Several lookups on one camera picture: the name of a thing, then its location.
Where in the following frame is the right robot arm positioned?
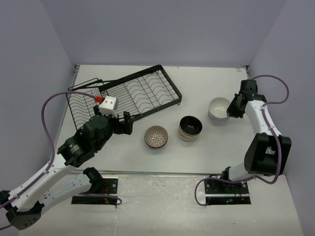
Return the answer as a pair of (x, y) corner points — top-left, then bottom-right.
(220, 79), (292, 193)

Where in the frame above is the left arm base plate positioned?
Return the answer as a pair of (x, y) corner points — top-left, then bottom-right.
(71, 178), (121, 206)

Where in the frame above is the black glazed tan bowl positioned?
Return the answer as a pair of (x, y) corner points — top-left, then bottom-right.
(179, 116), (203, 137)

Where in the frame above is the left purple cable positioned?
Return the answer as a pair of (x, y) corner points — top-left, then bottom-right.
(0, 90), (123, 229)

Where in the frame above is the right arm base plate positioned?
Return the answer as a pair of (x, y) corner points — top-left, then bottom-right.
(204, 180), (251, 206)

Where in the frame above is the brown lattice patterned bowl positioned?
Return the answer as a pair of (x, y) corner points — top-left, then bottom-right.
(144, 125), (168, 146)

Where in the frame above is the tan bowl with branch motif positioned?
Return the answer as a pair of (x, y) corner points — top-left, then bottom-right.
(179, 131), (200, 139)

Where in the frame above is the black wire dish rack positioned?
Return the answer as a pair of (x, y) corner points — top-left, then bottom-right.
(66, 64), (182, 129)

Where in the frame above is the tan bowl white inside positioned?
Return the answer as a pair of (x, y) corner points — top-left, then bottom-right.
(181, 137), (197, 142)

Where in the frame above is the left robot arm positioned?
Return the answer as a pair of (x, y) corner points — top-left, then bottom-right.
(0, 112), (133, 230)

